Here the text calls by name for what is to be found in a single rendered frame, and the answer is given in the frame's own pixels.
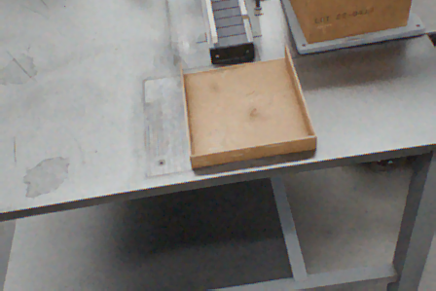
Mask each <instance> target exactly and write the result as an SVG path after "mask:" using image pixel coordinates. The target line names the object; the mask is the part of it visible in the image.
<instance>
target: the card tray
mask: <svg viewBox="0 0 436 291"><path fill-rule="evenodd" d="M285 51H286V56H285V57H284V58H278V59H269V60H264V61H260V62H251V63H246V64H242V65H233V66H228V67H224V68H215V69H210V70H201V71H197V72H193V73H183V68H182V64H181V62H180V75H181V81H182V89H183V102H184V109H185V116H186V130H187V136H188V150H189V157H190V160H191V167H192V169H194V168H199V167H208V166H213V165H217V164H229V163H234V162H243V161H247V160H257V159H261V158H265V157H274V156H279V155H283V154H293V153H297V152H306V151H310V150H315V149H316V143H317V135H316V133H315V129H314V126H313V122H312V120H311V118H310V113H309V110H308V106H307V104H306V102H305V98H304V95H303V93H302V89H301V86H300V84H299V80H298V78H297V73H296V71H295V69H294V64H293V62H292V60H291V55H290V54H289V52H288V51H289V50H288V48H287V45H286V46H285Z"/></svg>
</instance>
